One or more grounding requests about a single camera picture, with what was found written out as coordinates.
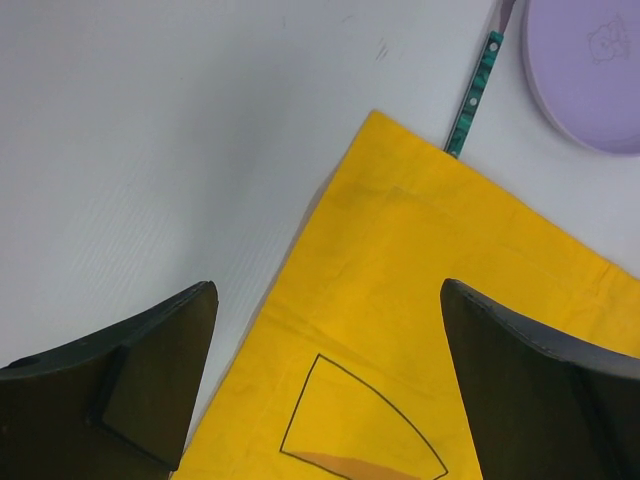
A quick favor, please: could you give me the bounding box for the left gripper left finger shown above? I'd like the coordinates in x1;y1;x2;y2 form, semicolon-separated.
1;281;219;479

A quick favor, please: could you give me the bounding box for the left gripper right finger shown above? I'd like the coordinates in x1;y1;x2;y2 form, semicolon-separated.
440;279;639;479

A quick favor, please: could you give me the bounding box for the yellow Pikachu cloth placemat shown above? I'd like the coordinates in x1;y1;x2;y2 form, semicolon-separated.
177;111;639;479

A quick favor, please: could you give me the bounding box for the purple plastic plate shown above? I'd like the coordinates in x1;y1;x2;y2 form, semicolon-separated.
522;0;639;157

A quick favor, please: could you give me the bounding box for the fork with green handle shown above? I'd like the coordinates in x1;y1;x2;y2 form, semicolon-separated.
444;0;516;158

